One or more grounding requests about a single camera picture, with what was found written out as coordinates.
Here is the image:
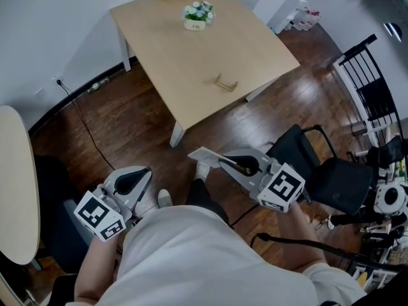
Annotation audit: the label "person's left forearm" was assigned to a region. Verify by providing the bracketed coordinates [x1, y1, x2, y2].
[73, 234, 119, 306]

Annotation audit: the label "metal cup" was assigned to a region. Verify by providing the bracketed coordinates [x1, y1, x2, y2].
[350, 121, 368, 137]

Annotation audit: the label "person's right white shoe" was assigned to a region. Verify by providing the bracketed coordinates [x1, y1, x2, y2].
[194, 161, 211, 182]

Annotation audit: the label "white pot with flowers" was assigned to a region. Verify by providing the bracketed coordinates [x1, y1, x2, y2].
[182, 0, 216, 31]

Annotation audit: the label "person's right forearm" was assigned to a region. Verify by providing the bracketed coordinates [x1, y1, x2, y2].
[280, 201, 330, 274]

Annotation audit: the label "light wooden table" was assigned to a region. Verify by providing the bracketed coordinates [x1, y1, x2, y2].
[109, 0, 301, 149]

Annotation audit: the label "black office chair with armrests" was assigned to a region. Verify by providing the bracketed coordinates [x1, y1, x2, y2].
[266, 124, 374, 217]

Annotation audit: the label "black power cable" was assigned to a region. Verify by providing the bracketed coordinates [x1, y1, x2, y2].
[57, 80, 117, 171]

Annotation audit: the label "clear plastic bottle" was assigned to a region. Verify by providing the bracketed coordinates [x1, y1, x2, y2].
[87, 76, 111, 94]

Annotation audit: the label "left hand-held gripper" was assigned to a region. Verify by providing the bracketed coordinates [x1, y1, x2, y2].
[73, 166, 152, 242]

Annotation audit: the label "white round device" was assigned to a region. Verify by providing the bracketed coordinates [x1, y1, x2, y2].
[372, 183, 408, 218]

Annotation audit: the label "black headset cable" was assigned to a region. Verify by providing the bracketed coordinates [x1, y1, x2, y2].
[251, 233, 408, 271]

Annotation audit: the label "white paper sheet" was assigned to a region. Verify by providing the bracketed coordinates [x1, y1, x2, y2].
[187, 147, 224, 169]

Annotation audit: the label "person's white shoe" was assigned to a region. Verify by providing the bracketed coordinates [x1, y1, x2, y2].
[157, 188, 173, 208]
[194, 161, 211, 182]

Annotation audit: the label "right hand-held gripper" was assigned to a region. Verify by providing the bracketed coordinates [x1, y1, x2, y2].
[218, 148, 305, 214]

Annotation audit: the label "round table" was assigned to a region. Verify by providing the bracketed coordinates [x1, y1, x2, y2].
[0, 105, 41, 266]

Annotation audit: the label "small wooden stand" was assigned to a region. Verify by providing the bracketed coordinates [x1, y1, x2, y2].
[214, 73, 239, 92]

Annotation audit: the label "black metal railing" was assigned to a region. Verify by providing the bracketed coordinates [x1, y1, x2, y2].
[337, 33, 403, 147]

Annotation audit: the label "person's black trousers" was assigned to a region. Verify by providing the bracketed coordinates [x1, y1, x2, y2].
[186, 177, 231, 226]

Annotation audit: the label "white shelf unit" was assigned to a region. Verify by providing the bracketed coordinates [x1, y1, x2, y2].
[266, 0, 323, 35]

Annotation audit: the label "person's left white shoe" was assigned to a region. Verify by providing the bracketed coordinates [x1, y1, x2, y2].
[157, 188, 173, 208]

